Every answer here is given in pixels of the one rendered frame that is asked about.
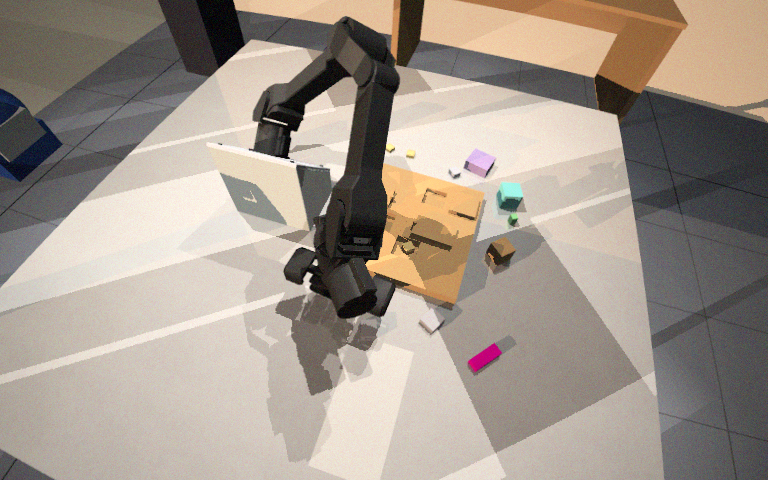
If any teal cube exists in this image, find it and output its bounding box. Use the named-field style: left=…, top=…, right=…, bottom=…
left=497, top=182, right=524, bottom=209

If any magenta rectangular block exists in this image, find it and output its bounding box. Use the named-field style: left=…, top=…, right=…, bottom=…
left=469, top=343, right=502, bottom=371

